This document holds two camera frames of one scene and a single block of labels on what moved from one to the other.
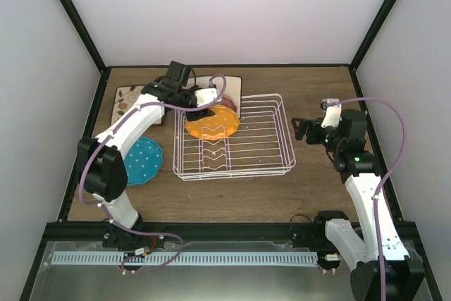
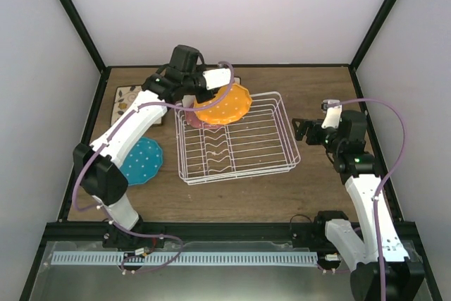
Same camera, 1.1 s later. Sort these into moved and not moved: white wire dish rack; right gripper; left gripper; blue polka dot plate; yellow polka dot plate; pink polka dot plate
Moved: yellow polka dot plate; left gripper; pink polka dot plate
Not moved: right gripper; blue polka dot plate; white wire dish rack
